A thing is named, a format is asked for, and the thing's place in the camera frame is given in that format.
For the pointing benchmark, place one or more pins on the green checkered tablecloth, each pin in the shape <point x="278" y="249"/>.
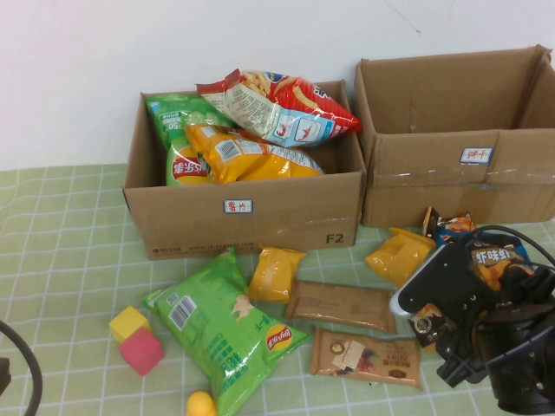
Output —
<point x="65" y="260"/>

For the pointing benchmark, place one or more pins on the cardboard box printed F2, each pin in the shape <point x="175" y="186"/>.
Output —
<point x="282" y="216"/>

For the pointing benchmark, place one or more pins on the small black orange snack packet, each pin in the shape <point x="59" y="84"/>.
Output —
<point x="427" y="327"/>
<point x="455" y="224"/>

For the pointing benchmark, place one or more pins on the blue shrimp chip bag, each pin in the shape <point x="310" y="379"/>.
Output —
<point x="494" y="255"/>

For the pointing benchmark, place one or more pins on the pink foam cube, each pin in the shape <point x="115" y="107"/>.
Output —
<point x="141" y="351"/>

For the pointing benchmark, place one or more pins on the large brown cardboard box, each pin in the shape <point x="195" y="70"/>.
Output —
<point x="416" y="190"/>

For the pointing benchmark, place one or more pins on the green cucumber Lays chip bag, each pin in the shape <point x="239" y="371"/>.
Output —
<point x="173" y="125"/>

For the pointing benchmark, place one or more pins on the yellow ball toy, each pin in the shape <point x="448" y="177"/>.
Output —
<point x="200" y="405"/>

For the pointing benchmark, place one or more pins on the yellow foam cube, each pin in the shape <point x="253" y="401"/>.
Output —
<point x="128" y="323"/>

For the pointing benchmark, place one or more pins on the red fries snack bag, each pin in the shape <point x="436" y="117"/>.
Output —
<point x="321" y="108"/>

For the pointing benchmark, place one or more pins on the brown picture biscuit packet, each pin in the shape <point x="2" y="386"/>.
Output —
<point x="364" y="359"/>

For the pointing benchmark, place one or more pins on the small yellow snack packet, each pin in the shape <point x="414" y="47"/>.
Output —
<point x="399" y="260"/>
<point x="273" y="273"/>

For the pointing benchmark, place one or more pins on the white blue-bordered label sticker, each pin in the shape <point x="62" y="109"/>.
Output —
<point x="238" y="206"/>
<point x="477" y="155"/>

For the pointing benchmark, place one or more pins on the orange yellow chip bag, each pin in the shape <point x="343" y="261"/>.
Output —
<point x="260" y="167"/>

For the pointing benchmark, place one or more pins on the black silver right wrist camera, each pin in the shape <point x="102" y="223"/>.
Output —
<point x="438" y="281"/>

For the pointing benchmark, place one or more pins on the plain brown biscuit packet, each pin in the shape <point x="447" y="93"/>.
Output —
<point x="342" y="305"/>

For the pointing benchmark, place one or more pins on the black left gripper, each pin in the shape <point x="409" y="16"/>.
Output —
<point x="4" y="379"/>

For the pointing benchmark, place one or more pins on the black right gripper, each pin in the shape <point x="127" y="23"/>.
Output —
<point x="498" y="303"/>

